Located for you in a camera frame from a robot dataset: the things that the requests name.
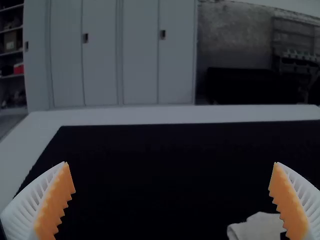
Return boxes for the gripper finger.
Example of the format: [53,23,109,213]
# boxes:
[0,161,77,240]
[267,161,320,240]

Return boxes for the pale towel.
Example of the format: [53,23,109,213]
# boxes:
[226,211,288,240]

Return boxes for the black mat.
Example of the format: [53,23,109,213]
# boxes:
[12,119,320,240]

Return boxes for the open shelf cupboard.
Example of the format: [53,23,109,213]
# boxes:
[0,0,51,113]

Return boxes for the cardboard box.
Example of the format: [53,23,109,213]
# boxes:
[3,31,20,53]

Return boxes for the grey cupboard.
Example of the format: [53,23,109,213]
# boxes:
[48,0,198,107]

